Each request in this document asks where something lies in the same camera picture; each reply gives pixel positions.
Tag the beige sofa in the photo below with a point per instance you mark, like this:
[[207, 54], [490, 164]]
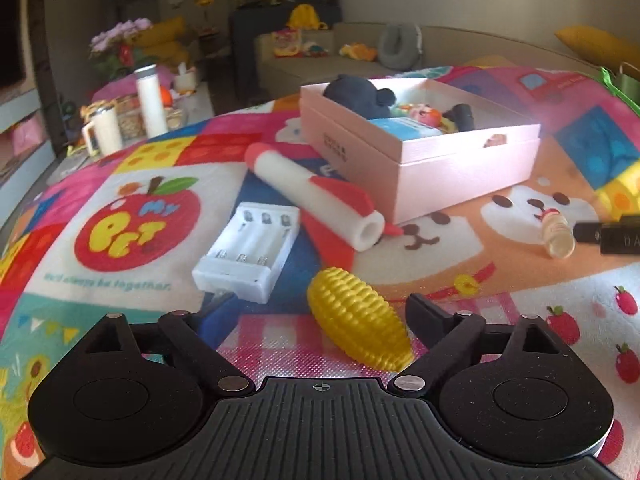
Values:
[[475, 45]]

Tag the yellow cushioned chair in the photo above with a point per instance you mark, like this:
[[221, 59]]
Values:
[[165, 42]]

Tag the purple potted flowers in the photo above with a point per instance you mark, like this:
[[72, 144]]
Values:
[[120, 40]]

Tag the grey wall shelf unit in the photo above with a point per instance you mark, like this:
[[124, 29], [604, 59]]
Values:
[[20, 170]]

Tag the pink gift bag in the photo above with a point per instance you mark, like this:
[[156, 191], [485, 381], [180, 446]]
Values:
[[27, 132]]

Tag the yellow backpack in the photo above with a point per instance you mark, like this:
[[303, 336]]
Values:
[[306, 16]]

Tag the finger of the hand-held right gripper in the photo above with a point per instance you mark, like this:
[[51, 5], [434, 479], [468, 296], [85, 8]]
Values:
[[587, 232]]

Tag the black plush toy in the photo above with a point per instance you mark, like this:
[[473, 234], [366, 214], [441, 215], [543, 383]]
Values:
[[355, 95]]

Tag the white coffee table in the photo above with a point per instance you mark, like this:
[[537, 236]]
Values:
[[200, 105]]

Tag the red and white foam rocket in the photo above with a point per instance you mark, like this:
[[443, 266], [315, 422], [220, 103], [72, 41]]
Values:
[[310, 190]]

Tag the green ribbon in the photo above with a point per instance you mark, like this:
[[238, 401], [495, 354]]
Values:
[[612, 82]]

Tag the white lidded mug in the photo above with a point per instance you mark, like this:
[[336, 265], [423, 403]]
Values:
[[105, 132]]

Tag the small black device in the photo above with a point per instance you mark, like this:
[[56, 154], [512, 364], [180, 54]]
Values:
[[460, 116]]

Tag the grey neck pillow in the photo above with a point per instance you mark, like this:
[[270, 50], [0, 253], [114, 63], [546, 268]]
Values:
[[400, 45]]

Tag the white thermos bottle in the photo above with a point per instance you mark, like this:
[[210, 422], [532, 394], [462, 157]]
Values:
[[151, 102]]

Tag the yellow corn toy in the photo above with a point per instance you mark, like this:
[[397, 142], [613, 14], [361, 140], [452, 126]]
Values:
[[360, 320]]

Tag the white battery charger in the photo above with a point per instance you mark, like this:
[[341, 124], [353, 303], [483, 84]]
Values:
[[250, 250]]

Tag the colourful play mat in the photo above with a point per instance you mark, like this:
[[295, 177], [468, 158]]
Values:
[[150, 160]]

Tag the orange plush toy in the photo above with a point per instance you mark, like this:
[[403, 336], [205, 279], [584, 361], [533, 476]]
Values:
[[359, 51]]

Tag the white tissue box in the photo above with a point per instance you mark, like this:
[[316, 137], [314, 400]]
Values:
[[184, 79]]

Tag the orange pumpkin ball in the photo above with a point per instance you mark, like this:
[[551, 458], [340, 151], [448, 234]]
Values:
[[166, 97]]

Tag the small beige drink bottle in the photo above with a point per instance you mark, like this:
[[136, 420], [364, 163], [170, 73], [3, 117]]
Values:
[[557, 235]]

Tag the blue tissue pack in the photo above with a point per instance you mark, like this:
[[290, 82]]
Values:
[[405, 128]]

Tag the black television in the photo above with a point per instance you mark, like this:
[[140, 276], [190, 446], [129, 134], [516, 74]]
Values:
[[11, 35]]

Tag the yellow cushion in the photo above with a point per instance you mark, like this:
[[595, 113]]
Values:
[[600, 45]]

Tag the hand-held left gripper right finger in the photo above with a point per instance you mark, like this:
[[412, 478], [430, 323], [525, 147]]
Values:
[[425, 317]]

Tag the dark cabinet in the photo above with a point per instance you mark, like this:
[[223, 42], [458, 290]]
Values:
[[245, 55]]

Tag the clear snack jar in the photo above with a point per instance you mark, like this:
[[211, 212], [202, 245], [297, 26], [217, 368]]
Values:
[[130, 117]]

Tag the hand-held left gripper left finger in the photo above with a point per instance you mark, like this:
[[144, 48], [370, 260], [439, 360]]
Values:
[[220, 312]]

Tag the pink cardboard box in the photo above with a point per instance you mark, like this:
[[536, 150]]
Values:
[[450, 175]]

